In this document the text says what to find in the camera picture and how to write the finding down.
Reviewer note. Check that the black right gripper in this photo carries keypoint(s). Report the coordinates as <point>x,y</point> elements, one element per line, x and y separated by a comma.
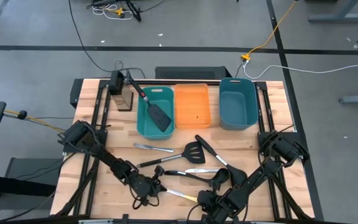
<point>214,207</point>

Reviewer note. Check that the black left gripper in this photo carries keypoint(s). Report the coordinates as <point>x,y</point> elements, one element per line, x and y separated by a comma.
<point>157,174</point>

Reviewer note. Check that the small black spoon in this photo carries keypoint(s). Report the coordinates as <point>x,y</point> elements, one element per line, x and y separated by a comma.
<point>221,175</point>

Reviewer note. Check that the large black spoon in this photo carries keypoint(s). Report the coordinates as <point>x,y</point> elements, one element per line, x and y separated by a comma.
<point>236,175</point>

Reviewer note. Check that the silver butter knife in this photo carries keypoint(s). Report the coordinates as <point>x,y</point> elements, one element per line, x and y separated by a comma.
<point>151,147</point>

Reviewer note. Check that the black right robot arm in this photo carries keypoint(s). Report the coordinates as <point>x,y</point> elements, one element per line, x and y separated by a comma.
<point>259,174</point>

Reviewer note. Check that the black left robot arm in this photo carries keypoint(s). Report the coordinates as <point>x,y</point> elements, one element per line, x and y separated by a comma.
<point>104,155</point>

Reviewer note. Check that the teal plastic bin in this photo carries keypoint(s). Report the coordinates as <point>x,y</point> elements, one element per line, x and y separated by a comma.
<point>149,127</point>

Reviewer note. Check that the blue-grey plastic bin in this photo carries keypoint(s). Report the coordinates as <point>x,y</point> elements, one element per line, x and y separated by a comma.
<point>238,105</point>

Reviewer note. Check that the orange plastic bin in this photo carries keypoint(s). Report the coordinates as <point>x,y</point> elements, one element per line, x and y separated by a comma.
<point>193,105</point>

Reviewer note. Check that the black vented case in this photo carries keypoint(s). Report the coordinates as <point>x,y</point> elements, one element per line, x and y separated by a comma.
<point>191,73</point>

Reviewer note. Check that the black upright box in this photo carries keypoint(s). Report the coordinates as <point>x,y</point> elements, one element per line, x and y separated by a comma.
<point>116,82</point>

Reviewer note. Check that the black floor stand leg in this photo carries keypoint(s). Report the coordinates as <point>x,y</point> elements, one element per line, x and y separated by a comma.
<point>134,11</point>

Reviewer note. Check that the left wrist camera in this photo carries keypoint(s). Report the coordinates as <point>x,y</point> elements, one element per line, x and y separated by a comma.
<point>143,185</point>

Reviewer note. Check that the black aluminium frame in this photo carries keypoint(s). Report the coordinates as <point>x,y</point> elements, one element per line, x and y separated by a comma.
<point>154,221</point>

